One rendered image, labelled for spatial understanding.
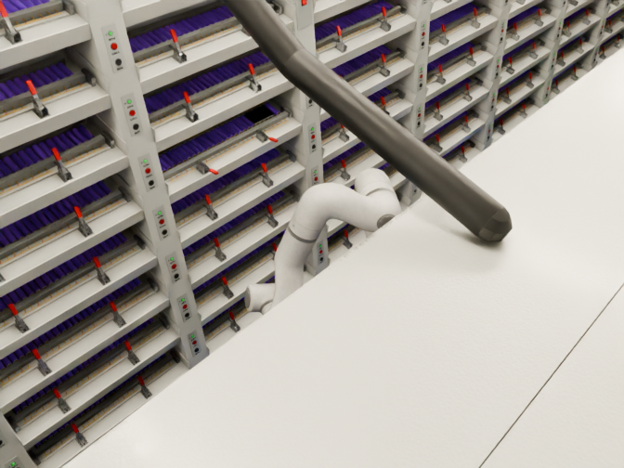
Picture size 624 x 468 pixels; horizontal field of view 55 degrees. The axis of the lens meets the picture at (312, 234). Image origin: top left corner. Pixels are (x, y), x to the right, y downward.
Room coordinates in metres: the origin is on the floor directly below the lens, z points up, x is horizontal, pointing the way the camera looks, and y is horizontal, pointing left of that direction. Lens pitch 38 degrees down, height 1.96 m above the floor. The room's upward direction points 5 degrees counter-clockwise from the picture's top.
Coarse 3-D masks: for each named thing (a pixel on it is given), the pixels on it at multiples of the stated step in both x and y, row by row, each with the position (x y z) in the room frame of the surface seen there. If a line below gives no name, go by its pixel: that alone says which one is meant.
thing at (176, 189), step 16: (288, 112) 2.03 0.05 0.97; (288, 128) 1.97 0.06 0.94; (240, 144) 1.86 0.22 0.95; (256, 144) 1.87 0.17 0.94; (272, 144) 1.91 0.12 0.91; (224, 160) 1.77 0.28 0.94; (240, 160) 1.80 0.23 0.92; (192, 176) 1.68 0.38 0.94; (208, 176) 1.70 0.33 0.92; (176, 192) 1.61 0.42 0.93
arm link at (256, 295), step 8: (248, 288) 1.30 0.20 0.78; (256, 288) 1.29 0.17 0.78; (264, 288) 1.29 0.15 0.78; (272, 288) 1.30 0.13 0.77; (248, 296) 1.28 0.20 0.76; (256, 296) 1.26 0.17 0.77; (264, 296) 1.27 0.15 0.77; (272, 296) 1.27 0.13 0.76; (248, 304) 1.27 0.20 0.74; (256, 304) 1.25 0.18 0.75; (264, 304) 1.25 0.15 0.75
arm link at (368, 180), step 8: (360, 176) 1.38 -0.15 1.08; (368, 176) 1.36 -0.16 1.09; (376, 176) 1.35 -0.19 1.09; (384, 176) 1.37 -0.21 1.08; (360, 184) 1.35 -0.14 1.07; (368, 184) 1.33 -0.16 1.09; (376, 184) 1.32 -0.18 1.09; (384, 184) 1.32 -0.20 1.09; (360, 192) 1.32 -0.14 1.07; (368, 192) 1.30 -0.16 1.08; (368, 232) 1.33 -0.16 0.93
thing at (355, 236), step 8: (400, 192) 2.52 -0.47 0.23; (400, 200) 2.51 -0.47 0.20; (408, 200) 2.48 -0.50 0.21; (336, 232) 2.25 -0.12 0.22; (344, 232) 2.20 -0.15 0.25; (352, 232) 2.27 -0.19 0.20; (360, 232) 2.28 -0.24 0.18; (328, 240) 2.21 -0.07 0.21; (336, 240) 2.21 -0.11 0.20; (344, 240) 2.20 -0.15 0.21; (352, 240) 2.23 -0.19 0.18; (360, 240) 2.23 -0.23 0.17; (328, 248) 2.17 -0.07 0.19; (336, 248) 2.17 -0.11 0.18; (344, 248) 2.18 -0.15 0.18; (352, 248) 2.18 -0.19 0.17; (336, 256) 2.13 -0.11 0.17
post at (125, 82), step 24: (96, 0) 1.55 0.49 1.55; (96, 24) 1.54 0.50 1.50; (120, 24) 1.58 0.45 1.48; (96, 48) 1.53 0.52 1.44; (120, 72) 1.56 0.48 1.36; (120, 96) 1.54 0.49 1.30; (120, 120) 1.53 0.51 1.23; (144, 120) 1.58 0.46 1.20; (144, 144) 1.57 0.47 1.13; (144, 192) 1.54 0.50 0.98; (144, 216) 1.53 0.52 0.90; (168, 216) 1.58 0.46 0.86; (168, 240) 1.56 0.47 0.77; (168, 288) 1.53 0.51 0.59; (168, 312) 1.55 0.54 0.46; (192, 312) 1.58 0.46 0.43; (192, 360) 1.54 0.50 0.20
